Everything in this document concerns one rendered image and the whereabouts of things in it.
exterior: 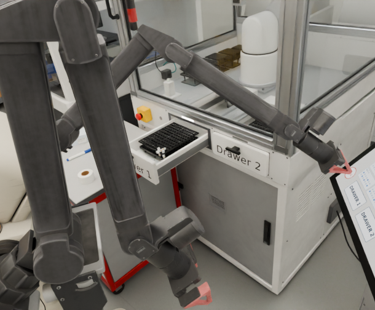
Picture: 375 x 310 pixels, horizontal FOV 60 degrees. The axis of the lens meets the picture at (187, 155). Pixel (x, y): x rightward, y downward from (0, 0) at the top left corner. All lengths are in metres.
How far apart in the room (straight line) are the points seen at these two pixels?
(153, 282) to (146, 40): 1.51
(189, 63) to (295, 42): 0.38
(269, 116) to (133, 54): 0.40
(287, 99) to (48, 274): 0.88
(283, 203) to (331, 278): 0.78
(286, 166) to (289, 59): 0.41
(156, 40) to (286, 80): 0.48
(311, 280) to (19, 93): 1.85
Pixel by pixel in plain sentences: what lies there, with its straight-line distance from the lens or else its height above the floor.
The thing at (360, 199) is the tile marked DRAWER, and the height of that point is 1.01.
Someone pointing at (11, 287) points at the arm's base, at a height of 1.21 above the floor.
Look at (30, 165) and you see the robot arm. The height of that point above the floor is 1.42.
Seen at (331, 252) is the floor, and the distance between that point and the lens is 2.22.
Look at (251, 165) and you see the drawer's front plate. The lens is 1.37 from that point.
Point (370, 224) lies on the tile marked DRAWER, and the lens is 0.96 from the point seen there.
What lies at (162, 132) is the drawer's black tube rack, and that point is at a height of 0.90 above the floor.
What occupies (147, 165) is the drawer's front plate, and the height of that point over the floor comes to 0.90.
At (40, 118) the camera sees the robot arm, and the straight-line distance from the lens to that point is 0.46.
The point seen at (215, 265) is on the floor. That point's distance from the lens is 2.08.
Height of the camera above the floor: 1.66
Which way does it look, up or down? 34 degrees down
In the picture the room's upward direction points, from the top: 7 degrees counter-clockwise
